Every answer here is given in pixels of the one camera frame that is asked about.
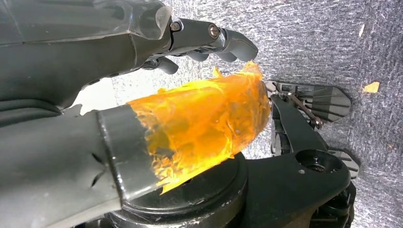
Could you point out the yellow paper scrap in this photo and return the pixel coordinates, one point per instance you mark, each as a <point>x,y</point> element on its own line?
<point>371,87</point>

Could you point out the orange tape wrap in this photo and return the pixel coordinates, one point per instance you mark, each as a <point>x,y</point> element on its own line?
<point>201,116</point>

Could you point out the black robot leg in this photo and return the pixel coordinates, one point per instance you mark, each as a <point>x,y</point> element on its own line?
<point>277,195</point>

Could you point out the white paper scrap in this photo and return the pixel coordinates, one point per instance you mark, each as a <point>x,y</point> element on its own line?
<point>362,30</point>

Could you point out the grey ribbed robot foot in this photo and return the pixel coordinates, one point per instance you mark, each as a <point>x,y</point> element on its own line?
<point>349,162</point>
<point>330,104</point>

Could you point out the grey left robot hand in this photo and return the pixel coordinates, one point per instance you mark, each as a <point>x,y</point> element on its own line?
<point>63,47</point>

